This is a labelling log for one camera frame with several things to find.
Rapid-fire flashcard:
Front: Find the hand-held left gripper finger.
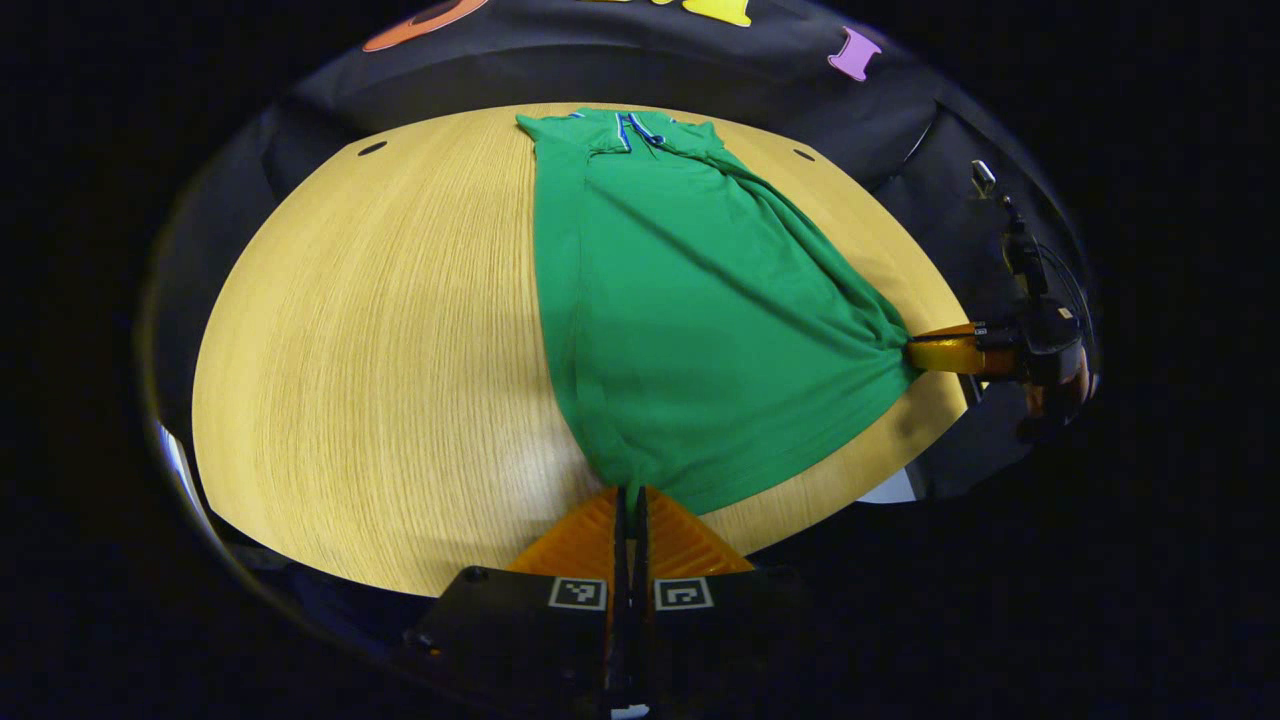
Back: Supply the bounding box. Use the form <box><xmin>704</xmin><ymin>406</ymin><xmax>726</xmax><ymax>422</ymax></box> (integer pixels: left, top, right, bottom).
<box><xmin>405</xmin><ymin>487</ymin><xmax>629</xmax><ymax>720</ymax></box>
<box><xmin>630</xmin><ymin>487</ymin><xmax>821</xmax><ymax>720</ymax></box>

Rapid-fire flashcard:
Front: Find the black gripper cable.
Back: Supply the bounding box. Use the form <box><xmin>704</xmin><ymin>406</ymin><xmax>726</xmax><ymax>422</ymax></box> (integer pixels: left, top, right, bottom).
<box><xmin>970</xmin><ymin>160</ymin><xmax>1093</xmax><ymax>331</ymax></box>

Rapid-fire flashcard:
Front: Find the green T-shirt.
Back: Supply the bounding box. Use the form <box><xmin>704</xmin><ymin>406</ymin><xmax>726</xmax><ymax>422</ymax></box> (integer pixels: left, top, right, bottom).
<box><xmin>515</xmin><ymin>107</ymin><xmax>921</xmax><ymax>516</ymax></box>

